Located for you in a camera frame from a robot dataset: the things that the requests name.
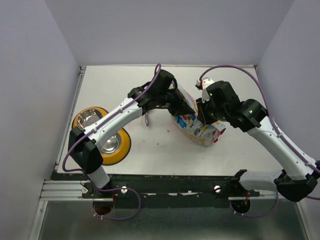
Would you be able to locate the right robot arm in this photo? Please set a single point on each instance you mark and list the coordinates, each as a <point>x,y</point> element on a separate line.
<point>300,172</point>

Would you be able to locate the yellow double pet bowl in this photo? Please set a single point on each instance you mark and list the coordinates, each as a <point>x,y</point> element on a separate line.
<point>117,147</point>

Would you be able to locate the pet food bag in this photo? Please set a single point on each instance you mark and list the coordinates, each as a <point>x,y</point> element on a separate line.
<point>194,129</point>

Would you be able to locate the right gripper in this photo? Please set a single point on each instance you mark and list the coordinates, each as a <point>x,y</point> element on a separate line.
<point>202,104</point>

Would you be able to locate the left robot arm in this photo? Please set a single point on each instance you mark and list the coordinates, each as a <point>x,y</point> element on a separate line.
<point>85,144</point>

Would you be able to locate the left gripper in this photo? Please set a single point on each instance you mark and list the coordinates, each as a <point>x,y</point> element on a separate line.
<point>179,108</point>

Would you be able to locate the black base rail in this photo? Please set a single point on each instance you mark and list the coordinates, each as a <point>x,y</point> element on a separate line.
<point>169,191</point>

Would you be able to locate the metal food scoop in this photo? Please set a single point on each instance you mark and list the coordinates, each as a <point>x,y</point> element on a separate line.
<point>146,119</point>

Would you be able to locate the aluminium frame rail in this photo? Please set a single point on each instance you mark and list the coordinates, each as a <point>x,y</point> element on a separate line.
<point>69,190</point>

